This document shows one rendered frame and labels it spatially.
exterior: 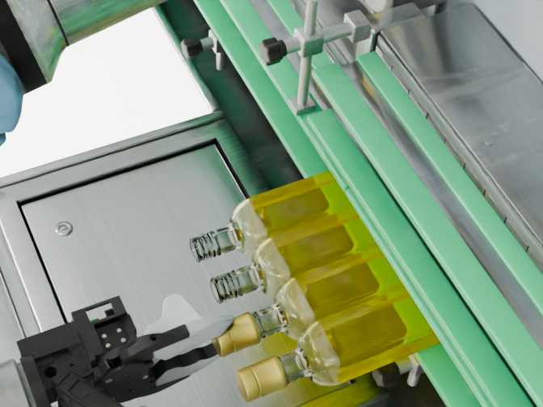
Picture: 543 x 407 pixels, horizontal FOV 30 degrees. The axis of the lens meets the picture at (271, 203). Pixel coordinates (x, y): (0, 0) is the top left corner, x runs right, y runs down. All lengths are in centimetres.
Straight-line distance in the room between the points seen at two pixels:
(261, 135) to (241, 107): 6
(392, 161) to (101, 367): 36
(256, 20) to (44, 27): 73
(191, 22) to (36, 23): 102
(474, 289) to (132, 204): 53
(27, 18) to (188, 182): 77
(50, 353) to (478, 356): 42
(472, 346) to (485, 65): 31
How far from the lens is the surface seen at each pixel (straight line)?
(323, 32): 114
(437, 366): 111
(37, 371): 102
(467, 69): 113
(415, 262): 106
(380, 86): 111
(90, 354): 102
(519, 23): 115
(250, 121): 147
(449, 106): 108
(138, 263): 127
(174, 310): 104
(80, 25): 63
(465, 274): 97
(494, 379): 101
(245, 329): 105
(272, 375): 103
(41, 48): 61
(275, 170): 141
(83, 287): 126
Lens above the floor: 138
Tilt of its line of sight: 17 degrees down
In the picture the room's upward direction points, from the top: 109 degrees counter-clockwise
